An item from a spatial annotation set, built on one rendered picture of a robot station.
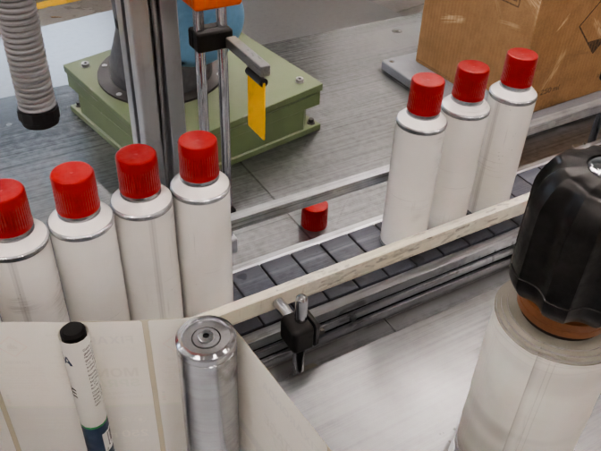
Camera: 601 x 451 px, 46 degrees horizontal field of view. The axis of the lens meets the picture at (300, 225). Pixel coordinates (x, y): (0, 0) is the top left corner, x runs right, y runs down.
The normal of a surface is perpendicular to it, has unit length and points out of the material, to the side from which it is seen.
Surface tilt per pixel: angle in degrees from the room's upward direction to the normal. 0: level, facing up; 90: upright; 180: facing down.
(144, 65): 90
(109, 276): 90
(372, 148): 0
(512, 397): 91
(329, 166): 0
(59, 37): 0
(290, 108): 90
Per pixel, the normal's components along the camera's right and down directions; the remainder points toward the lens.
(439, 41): -0.85, 0.30
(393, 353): 0.04, -0.79
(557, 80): 0.53, 0.54
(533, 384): -0.47, 0.50
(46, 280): 0.84, 0.36
